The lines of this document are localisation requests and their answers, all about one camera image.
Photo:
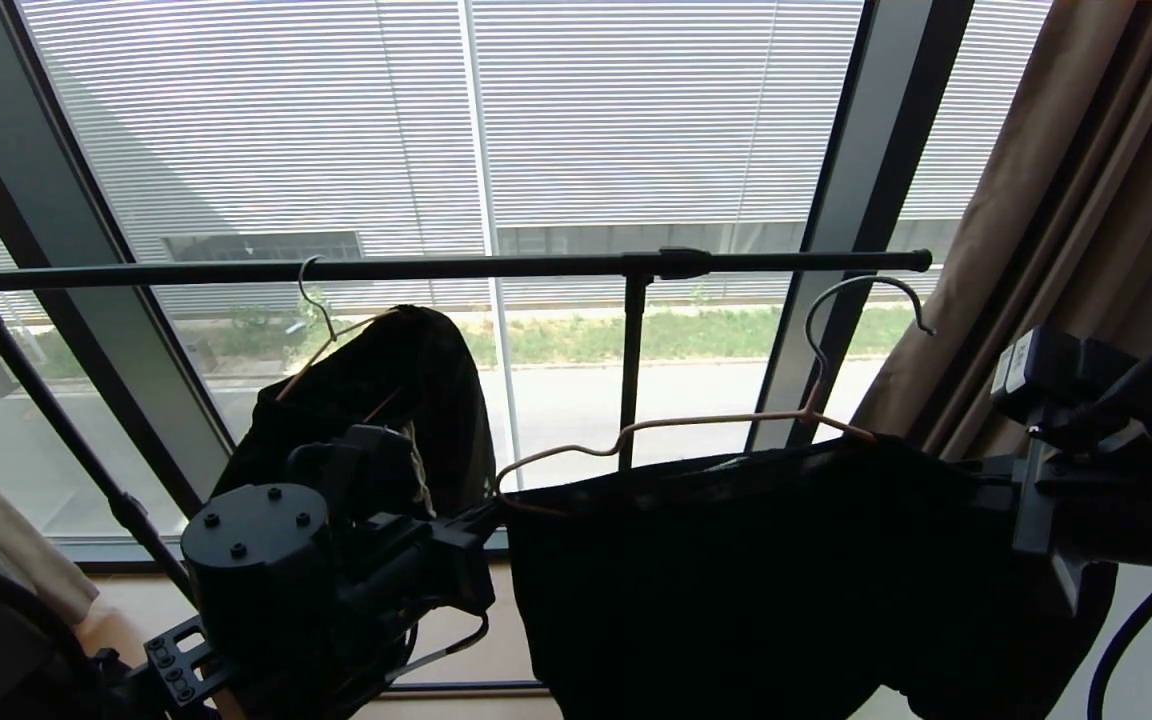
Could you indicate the window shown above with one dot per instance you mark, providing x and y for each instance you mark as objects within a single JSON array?
[{"x": 876, "y": 150}]

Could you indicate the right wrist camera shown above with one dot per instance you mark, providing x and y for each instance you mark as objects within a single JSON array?
[{"x": 1056, "y": 375}]

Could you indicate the brown curtain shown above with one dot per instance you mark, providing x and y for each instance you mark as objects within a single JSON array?
[{"x": 1066, "y": 200}]

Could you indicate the pink clothes hanger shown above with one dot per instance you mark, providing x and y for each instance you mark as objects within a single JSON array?
[
  {"x": 656, "y": 422},
  {"x": 321, "y": 335}
]

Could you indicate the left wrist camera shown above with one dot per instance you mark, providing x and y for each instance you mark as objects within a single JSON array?
[{"x": 366, "y": 470}]

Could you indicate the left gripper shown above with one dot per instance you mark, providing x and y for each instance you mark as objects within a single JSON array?
[{"x": 436, "y": 565}]

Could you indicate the black garment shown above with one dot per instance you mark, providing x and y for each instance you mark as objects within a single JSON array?
[{"x": 786, "y": 580}]

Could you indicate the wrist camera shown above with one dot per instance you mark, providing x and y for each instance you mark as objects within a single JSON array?
[
  {"x": 366, "y": 470},
  {"x": 1056, "y": 375}
]

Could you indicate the black clothes rack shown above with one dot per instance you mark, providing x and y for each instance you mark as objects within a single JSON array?
[{"x": 436, "y": 268}]

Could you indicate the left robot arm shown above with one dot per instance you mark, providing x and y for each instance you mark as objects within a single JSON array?
[{"x": 246, "y": 570}]

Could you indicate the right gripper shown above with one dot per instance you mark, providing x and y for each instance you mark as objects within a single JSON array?
[{"x": 1116, "y": 520}]

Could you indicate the black shorts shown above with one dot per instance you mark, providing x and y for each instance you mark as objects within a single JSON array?
[{"x": 416, "y": 400}]

